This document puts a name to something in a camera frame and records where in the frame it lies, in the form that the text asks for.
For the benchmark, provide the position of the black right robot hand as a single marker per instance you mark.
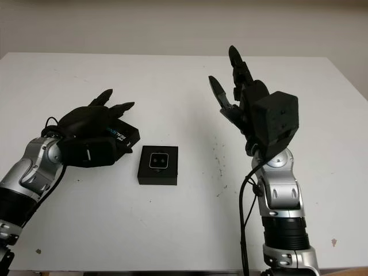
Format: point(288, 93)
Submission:
point(244, 115)

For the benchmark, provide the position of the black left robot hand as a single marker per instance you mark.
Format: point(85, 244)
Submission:
point(83, 120)

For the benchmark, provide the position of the black Intel RealSense box lid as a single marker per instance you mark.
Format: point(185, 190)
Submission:
point(126, 135)

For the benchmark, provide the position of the small silver depth camera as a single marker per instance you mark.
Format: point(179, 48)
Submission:
point(159, 160)

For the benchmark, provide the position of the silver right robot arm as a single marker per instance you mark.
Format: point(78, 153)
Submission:
point(281, 184)

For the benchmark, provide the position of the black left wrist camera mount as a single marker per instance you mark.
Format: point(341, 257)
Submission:
point(95, 152)

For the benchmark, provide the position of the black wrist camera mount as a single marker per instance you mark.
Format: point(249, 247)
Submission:
point(279, 120)
point(95, 152)

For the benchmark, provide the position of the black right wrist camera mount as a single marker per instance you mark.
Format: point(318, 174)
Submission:
point(279, 120)

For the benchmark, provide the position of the black camera box base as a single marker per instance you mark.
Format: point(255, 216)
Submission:
point(158, 176)

